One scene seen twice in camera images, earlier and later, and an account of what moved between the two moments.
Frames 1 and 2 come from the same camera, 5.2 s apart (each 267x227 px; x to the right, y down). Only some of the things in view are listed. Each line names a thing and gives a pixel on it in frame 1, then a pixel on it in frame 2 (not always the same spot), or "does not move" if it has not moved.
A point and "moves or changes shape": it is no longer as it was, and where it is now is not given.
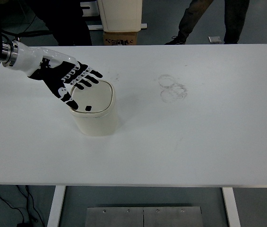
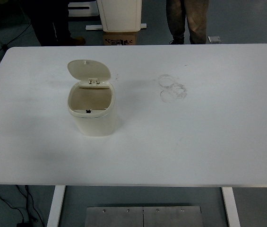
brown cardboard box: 129,38 does not move
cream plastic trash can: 96,115 moves or changes shape
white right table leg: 232,207 does not move
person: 236,11 to 196,12
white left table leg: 53,221 does not move
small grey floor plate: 213,39 does not move
